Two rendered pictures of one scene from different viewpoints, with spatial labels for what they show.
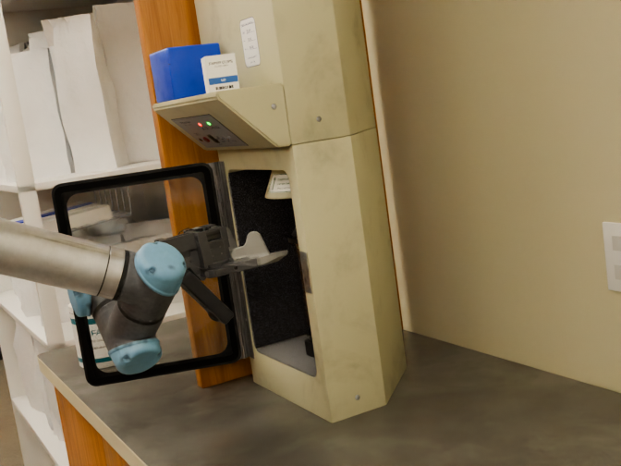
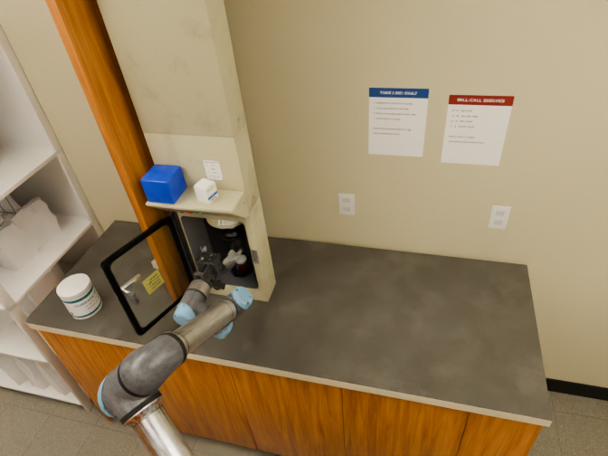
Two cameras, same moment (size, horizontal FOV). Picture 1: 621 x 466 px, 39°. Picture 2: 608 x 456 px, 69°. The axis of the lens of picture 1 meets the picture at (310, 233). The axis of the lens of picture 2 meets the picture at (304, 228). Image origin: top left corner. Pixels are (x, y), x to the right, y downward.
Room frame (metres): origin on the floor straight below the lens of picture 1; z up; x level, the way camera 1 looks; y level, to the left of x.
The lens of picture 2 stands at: (0.38, 0.74, 2.35)
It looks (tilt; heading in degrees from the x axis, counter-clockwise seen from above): 40 degrees down; 316
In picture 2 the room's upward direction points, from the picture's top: 6 degrees counter-clockwise
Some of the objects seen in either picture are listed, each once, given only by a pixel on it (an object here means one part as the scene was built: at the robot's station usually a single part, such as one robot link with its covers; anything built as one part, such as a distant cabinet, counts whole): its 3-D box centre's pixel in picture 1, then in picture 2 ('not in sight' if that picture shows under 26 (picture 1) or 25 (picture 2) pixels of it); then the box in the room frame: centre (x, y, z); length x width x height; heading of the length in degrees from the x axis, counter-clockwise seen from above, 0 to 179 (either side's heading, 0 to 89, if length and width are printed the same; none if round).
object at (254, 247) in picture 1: (257, 248); (232, 255); (1.45, 0.09, 1.25); 0.09 x 0.03 x 0.06; 81
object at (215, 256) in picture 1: (194, 256); (207, 270); (1.46, 0.20, 1.24); 0.12 x 0.08 x 0.09; 117
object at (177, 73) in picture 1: (187, 73); (164, 184); (1.60, 0.18, 1.56); 0.10 x 0.10 x 0.09; 27
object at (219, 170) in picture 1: (233, 262); (186, 251); (1.67, 0.16, 1.19); 0.03 x 0.02 x 0.39; 27
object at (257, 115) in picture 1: (216, 123); (198, 209); (1.51, 0.13, 1.46); 0.32 x 0.11 x 0.10; 27
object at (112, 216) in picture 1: (149, 275); (154, 277); (1.65, 0.32, 1.19); 0.30 x 0.01 x 0.40; 96
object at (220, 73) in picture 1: (220, 74); (205, 191); (1.47, 0.11, 1.54); 0.05 x 0.05 x 0.06; 13
